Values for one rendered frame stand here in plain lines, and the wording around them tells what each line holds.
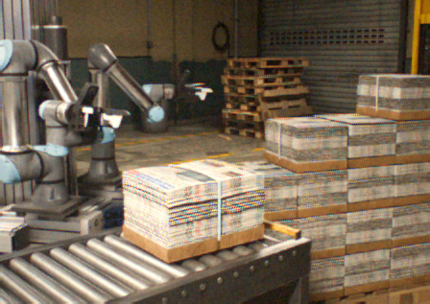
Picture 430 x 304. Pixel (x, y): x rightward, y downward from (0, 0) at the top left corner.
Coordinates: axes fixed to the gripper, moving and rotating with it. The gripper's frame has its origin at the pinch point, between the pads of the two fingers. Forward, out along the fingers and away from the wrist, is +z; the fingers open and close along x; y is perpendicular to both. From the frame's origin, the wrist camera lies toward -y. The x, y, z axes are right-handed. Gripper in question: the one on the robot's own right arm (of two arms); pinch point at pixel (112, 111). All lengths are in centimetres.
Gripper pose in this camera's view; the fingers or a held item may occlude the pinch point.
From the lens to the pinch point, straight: 175.9
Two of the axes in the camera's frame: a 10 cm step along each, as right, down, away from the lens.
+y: -0.9, 9.9, 0.6
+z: 7.7, 1.1, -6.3
